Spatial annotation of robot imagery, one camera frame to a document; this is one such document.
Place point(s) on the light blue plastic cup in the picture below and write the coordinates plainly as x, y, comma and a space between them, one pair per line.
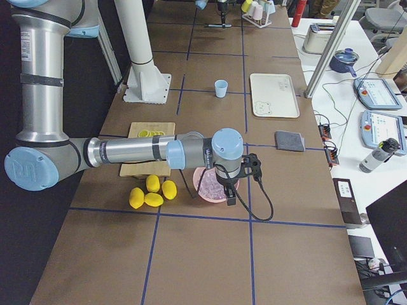
221, 87

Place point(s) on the white pillar with base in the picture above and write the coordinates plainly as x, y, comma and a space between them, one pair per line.
145, 83

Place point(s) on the grey folded cloth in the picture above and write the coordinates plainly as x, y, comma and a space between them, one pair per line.
289, 141

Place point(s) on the pink bowl of ice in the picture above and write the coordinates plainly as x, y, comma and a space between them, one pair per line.
207, 186

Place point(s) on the blue pot with lid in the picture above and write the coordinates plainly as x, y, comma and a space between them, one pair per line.
343, 61

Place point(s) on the aluminium frame post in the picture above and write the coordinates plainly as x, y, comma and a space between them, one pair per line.
333, 43

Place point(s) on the cup rack with cups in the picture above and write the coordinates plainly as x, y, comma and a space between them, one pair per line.
258, 12

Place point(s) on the steel muddler black tip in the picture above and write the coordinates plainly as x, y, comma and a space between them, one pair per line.
218, 25

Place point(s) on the grey water bottle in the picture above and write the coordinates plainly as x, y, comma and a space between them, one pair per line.
385, 150

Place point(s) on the black monitor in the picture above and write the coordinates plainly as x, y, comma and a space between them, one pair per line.
387, 216

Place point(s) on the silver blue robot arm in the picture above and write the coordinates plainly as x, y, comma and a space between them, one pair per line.
201, 5
45, 155

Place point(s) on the bamboo cutting board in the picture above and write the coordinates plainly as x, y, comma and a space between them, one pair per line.
159, 168

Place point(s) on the black box with label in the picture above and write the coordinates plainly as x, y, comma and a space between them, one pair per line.
347, 203

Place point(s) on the blue teach pendant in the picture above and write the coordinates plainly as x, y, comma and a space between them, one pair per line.
376, 94
377, 127

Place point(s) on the cream bear tray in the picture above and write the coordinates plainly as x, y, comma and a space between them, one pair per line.
273, 96

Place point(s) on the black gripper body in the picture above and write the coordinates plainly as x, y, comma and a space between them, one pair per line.
221, 9
226, 183

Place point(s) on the lemon slices row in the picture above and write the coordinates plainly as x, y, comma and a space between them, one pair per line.
150, 133

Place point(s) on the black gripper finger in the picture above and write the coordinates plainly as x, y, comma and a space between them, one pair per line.
223, 21
230, 196

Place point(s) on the yellow lemon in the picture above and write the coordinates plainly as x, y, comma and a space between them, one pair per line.
153, 199
169, 189
153, 184
136, 198

